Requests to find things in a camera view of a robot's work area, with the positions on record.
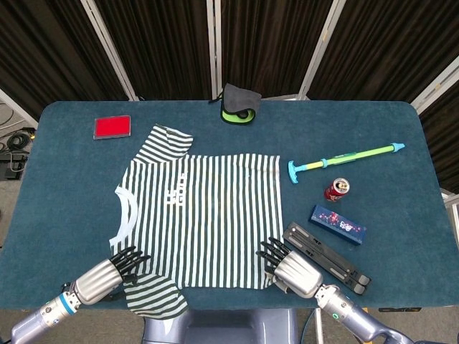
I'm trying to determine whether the black folding laptop stand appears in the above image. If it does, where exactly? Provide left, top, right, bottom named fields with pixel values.
left=282, top=221, right=372, bottom=297

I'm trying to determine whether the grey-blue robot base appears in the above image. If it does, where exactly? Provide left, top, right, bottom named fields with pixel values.
left=141, top=307, right=299, bottom=344

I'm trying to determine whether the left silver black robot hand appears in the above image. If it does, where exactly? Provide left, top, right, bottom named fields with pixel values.
left=71, top=245, right=152, bottom=306

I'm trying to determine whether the red soda can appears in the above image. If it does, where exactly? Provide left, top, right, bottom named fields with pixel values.
left=323, top=177, right=351, bottom=204

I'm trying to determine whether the blue floor cable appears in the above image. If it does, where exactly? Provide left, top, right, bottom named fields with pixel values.
left=300, top=307, right=318, bottom=344

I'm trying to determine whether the dark pleated screen panel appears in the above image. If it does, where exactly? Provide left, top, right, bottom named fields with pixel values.
left=0, top=0, right=139, bottom=123
left=299, top=0, right=459, bottom=108
left=80, top=0, right=222, bottom=102
left=410, top=66, right=459, bottom=194
left=207, top=0, right=345, bottom=101

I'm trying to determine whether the black coiled floor cable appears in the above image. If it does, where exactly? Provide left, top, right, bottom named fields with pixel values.
left=6, top=130, right=37, bottom=151

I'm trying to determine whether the white table leg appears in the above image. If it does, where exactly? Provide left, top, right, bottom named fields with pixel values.
left=313, top=307, right=324, bottom=344

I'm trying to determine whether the grey green cloth pouch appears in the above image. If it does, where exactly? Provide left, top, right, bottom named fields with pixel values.
left=209, top=82, right=262, bottom=126

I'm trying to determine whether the red flat plastic case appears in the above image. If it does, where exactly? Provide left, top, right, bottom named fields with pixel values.
left=92, top=114, right=133, bottom=140

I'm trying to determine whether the white metal rack frame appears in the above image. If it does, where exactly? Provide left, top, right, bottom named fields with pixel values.
left=441, top=191, right=459, bottom=230

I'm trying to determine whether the blue felt table cover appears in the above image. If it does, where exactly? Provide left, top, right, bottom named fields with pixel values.
left=0, top=100, right=455, bottom=311

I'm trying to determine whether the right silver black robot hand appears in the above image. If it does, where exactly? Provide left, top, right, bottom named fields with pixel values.
left=255, top=236, right=324, bottom=299

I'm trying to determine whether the teal green toy water pump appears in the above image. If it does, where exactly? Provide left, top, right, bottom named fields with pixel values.
left=287, top=142, right=407, bottom=186

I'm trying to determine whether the black floor equipment box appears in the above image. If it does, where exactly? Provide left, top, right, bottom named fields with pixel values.
left=0, top=152, right=29, bottom=180

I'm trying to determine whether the blue patterned long box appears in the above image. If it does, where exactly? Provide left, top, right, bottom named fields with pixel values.
left=308, top=204, right=367, bottom=247

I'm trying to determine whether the green white striped T-shirt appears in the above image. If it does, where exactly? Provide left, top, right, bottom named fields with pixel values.
left=109, top=124, right=288, bottom=320

